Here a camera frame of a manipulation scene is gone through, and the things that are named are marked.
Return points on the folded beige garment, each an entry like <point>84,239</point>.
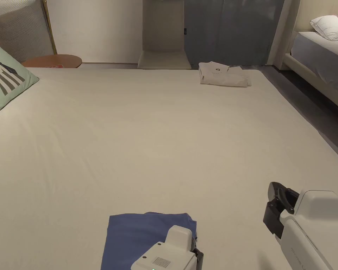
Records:
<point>222,76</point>

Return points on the grey curtain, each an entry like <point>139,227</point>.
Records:
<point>231,31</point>

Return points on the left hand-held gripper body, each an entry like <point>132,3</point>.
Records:
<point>171,253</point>

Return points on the cream bed with grey mattress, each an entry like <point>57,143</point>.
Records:
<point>321,56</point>

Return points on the bed with beige sheet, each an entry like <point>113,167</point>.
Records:
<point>129,140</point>

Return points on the pale green printed cushion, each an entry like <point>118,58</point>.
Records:
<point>2,81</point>

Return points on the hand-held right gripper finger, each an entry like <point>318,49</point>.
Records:
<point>281,194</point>

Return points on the blue garment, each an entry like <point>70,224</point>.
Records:
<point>135,233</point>

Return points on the white pillow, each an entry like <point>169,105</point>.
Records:
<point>326,26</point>

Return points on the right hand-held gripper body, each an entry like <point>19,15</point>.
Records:
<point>312,230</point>

